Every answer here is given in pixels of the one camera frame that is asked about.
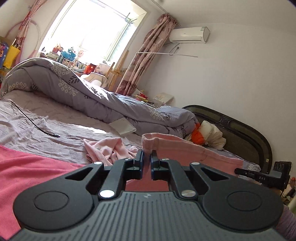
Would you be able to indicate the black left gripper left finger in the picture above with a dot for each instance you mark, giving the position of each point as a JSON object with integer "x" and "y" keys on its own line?
{"x": 122, "y": 171}

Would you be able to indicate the wooden easel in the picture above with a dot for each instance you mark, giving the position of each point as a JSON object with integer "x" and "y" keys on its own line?
{"x": 115, "y": 71}

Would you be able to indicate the orange cloth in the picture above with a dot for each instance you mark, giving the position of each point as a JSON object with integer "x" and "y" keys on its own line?
{"x": 196, "y": 135}

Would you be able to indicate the white paper booklet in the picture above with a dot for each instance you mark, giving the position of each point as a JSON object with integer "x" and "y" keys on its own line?
{"x": 123, "y": 126}

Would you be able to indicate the left pink floral curtain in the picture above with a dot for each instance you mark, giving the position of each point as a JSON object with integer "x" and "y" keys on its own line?
{"x": 24, "y": 27}

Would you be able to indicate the light pink pajama garment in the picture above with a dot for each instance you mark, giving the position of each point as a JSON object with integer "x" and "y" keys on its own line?
{"x": 110, "y": 150}

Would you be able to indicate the right pink floral curtain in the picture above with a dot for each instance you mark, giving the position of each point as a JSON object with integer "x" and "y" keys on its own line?
{"x": 153, "y": 42}

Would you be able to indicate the colourful toy box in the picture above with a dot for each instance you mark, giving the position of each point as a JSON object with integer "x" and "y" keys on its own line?
{"x": 3, "y": 52}

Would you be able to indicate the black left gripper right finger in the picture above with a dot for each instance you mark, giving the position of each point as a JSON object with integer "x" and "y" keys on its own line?
{"x": 171, "y": 171}

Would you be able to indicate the black metal headboard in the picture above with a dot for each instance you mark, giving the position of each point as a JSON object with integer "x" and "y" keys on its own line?
{"x": 241, "y": 139}

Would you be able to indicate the pink floral curtain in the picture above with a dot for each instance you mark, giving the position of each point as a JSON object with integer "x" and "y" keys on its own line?
{"x": 24, "y": 27}
{"x": 153, "y": 42}

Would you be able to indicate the grey patterned duvet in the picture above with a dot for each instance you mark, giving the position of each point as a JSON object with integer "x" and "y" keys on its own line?
{"x": 60, "y": 83}

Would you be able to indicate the blue plush toy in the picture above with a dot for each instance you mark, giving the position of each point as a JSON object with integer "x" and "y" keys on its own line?
{"x": 70, "y": 54}

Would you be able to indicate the lilac bed sheet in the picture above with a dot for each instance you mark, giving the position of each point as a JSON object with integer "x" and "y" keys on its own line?
{"x": 38, "y": 125}

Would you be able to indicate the white air conditioner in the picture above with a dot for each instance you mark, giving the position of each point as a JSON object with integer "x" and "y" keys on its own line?
{"x": 190, "y": 35}

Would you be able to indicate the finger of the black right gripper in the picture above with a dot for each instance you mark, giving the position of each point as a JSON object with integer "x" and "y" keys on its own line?
{"x": 249, "y": 174}

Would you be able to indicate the cream pillow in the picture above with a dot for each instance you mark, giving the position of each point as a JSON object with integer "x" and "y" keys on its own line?
{"x": 212, "y": 135}

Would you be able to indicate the pink terry towel blanket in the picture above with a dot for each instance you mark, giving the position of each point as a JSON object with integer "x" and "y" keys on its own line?
{"x": 20, "y": 171}

